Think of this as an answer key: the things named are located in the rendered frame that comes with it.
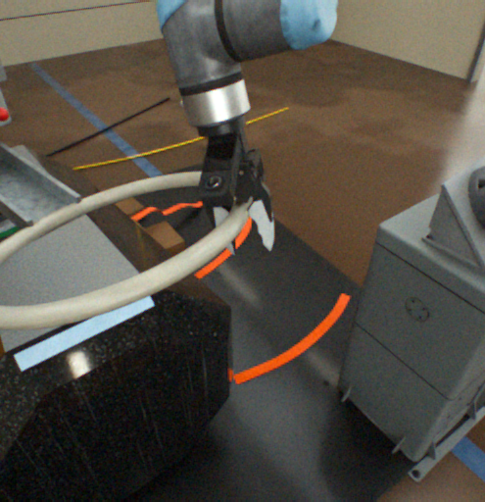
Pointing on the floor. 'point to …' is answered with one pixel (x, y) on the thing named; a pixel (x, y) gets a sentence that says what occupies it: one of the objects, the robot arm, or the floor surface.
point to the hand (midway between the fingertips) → (249, 247)
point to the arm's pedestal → (419, 340)
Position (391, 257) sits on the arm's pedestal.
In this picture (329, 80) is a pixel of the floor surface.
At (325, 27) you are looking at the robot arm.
